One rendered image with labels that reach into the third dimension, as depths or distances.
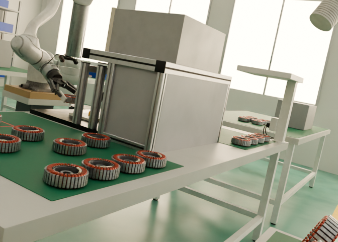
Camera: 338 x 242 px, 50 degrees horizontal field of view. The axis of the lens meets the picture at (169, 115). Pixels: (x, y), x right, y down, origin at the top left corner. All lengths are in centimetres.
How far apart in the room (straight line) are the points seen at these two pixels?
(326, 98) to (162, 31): 483
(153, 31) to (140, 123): 40
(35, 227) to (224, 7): 632
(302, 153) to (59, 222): 561
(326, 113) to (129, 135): 493
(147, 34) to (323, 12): 129
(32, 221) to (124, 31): 107
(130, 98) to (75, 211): 72
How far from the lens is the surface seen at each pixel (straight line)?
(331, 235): 76
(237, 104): 651
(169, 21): 153
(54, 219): 82
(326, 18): 250
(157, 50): 154
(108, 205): 94
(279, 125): 255
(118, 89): 152
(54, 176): 93
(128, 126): 148
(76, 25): 248
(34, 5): 990
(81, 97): 167
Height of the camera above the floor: 108
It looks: 7 degrees down
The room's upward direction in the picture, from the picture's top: 11 degrees clockwise
